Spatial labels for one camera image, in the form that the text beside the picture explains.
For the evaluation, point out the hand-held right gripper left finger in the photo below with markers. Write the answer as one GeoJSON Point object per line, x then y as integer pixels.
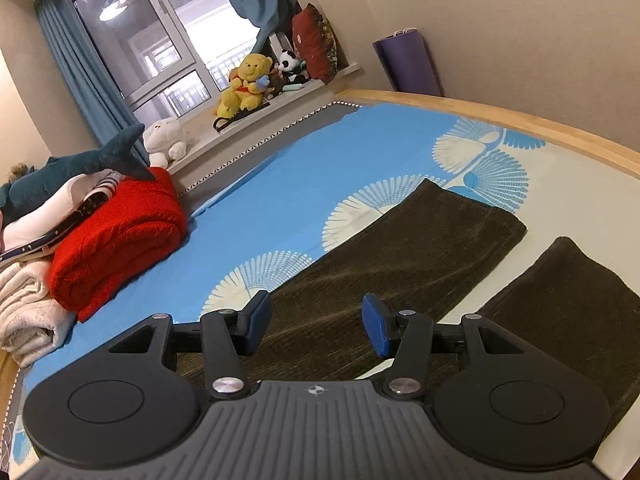
{"type": "Point", "coordinates": [257, 317]}

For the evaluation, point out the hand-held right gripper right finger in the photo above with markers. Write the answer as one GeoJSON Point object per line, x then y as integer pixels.
{"type": "Point", "coordinates": [377, 327]}

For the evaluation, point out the blue white patterned bed sheet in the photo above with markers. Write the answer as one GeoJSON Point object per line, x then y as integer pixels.
{"type": "Point", "coordinates": [280, 200]}

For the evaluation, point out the red folded blanket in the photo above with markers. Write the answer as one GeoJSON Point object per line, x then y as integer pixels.
{"type": "Point", "coordinates": [115, 245]}

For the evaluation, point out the white windowsill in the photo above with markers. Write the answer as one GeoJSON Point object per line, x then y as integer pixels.
{"type": "Point", "coordinates": [210, 142]}

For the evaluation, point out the grey mattress pad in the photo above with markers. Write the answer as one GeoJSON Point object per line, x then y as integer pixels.
{"type": "Point", "coordinates": [300, 127]}

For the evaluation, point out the white plush toy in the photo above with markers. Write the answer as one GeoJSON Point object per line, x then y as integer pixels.
{"type": "Point", "coordinates": [165, 137]}

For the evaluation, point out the yellow orange plush toy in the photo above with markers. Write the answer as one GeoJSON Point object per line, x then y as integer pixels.
{"type": "Point", "coordinates": [227, 105]}

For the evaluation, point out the cream folded blanket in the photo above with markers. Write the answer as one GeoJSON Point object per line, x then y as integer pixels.
{"type": "Point", "coordinates": [25, 310]}

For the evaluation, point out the blue shark plush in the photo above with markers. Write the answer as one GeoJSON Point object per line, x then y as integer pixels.
{"type": "Point", "coordinates": [60, 175]}

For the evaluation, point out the yellow bear plush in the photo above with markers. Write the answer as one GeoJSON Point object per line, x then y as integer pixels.
{"type": "Point", "coordinates": [255, 70]}

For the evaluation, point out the panda plush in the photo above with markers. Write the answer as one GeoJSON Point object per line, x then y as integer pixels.
{"type": "Point", "coordinates": [289, 63]}

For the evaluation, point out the brown plush toy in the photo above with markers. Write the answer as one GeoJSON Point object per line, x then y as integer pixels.
{"type": "Point", "coordinates": [17, 170]}

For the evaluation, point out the red cushion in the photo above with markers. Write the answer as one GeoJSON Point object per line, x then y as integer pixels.
{"type": "Point", "coordinates": [312, 40]}

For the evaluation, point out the window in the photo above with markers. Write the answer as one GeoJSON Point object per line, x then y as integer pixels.
{"type": "Point", "coordinates": [130, 45]}

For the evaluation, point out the wooden bed frame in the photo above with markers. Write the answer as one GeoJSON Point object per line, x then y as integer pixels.
{"type": "Point", "coordinates": [500, 110]}

